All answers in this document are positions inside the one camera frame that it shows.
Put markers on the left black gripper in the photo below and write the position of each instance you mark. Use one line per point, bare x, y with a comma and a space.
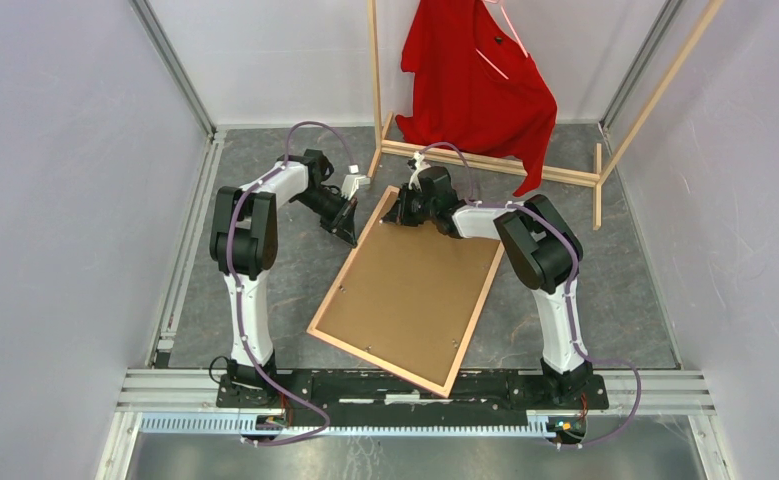
342, 226

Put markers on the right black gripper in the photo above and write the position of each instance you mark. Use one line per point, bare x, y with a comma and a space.
398, 213

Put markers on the brown cardboard backing board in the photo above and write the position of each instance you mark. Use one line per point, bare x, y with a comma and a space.
408, 299

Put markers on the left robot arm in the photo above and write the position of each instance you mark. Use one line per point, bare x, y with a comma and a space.
244, 243

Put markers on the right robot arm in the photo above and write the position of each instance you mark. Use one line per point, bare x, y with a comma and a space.
542, 250

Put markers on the wooden clothes rack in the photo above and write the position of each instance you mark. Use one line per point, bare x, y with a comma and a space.
594, 179

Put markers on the red t-shirt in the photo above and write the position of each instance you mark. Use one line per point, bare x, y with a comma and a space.
457, 99

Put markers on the pink clothes hanger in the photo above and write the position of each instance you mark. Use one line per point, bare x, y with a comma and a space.
496, 40

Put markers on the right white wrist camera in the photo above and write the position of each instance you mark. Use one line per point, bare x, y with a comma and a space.
417, 164

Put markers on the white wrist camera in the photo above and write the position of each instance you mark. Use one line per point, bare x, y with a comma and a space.
353, 181
417, 164

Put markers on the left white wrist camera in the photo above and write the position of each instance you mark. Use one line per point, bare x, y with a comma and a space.
353, 181

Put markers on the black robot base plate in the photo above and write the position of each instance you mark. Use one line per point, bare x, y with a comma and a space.
374, 398

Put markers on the aluminium rail frame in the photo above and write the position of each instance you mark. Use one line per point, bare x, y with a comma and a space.
633, 393

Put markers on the white slotted cable duct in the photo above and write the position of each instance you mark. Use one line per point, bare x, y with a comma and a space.
245, 424

